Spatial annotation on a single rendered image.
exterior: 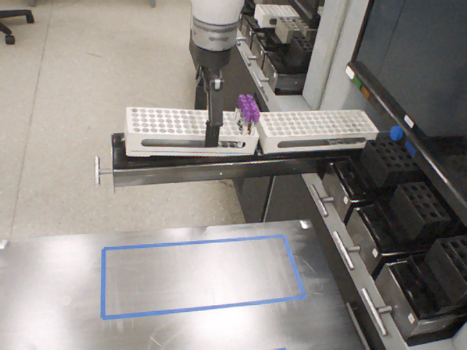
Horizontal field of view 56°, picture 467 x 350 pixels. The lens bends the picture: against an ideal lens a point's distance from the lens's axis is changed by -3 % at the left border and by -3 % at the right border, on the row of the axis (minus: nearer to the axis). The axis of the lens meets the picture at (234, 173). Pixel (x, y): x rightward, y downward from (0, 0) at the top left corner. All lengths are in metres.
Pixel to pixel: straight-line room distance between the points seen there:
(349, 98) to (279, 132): 0.25
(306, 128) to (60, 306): 0.68
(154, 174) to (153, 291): 0.33
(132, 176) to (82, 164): 1.27
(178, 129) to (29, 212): 1.21
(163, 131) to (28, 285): 0.42
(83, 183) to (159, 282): 1.42
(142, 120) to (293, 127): 0.36
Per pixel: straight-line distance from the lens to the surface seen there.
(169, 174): 1.03
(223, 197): 2.10
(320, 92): 1.36
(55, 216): 2.05
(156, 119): 1.02
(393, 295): 0.93
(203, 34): 0.89
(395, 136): 0.96
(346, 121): 1.17
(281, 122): 1.10
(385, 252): 0.96
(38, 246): 0.87
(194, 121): 1.04
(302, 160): 1.10
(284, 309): 0.79
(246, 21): 1.77
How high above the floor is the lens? 1.48
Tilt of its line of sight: 41 degrees down
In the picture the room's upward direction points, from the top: 9 degrees clockwise
